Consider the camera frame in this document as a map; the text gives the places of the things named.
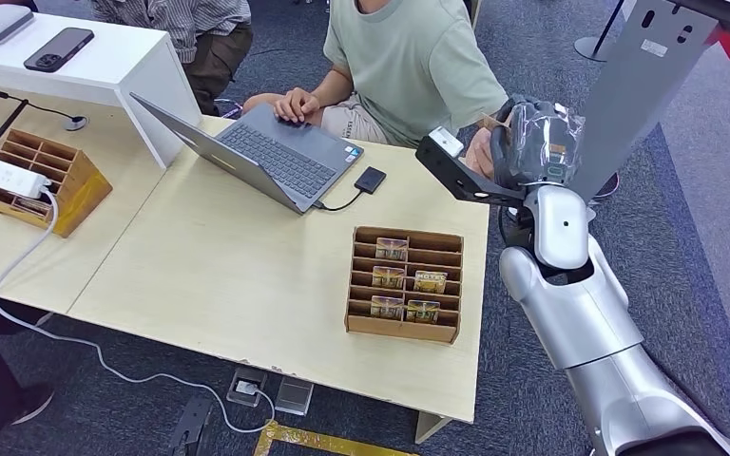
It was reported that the person's right hand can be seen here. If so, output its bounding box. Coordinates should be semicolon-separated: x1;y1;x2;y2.
273;86;321;125

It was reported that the person's left hand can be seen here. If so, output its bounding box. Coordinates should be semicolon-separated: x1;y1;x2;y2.
463;125;498;181

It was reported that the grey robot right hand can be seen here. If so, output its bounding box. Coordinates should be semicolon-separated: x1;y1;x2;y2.
489;94;587;190

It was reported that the wooden card rack with cards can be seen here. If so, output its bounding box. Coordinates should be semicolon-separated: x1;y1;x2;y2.
344;225;466;346

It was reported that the grey laptop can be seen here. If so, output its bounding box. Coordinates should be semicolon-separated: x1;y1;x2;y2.
127;91;366;217

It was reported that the black external drive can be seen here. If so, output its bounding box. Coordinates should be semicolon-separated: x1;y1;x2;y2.
353;165;388;196

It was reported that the silver kiosk stand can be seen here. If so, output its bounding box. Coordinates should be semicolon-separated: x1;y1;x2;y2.
563;0;720;206

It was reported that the black pole with round base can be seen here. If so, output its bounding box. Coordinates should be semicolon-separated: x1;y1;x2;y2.
573;0;628;64

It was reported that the white desk shelf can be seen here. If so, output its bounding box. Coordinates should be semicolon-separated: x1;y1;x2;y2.
0;10;204;170

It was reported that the black smartphone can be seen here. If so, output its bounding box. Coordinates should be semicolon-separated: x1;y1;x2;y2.
23;27;96;74

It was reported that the table leg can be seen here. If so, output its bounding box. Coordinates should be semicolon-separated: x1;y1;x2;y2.
414;411;453;446

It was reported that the floor socket box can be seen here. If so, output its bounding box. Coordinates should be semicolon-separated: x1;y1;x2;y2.
225;367;269;409

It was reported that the floor socket lid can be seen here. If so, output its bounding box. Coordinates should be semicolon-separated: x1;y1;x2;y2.
274;376;316;417

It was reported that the white power strip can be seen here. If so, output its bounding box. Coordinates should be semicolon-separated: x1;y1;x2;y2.
0;148;53;201

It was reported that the yellow floor tape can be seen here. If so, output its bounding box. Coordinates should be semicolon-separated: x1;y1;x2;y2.
252;419;418;456

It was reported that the black drive cable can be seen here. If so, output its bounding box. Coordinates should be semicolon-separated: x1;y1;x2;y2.
312;189;365;214

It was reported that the thin black cable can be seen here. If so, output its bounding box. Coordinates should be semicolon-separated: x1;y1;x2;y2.
0;40;84;124

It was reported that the white power cable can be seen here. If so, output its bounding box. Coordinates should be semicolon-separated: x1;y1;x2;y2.
0;187;277;435

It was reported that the black floor bracket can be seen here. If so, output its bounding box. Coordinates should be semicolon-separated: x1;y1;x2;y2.
163;394;213;456

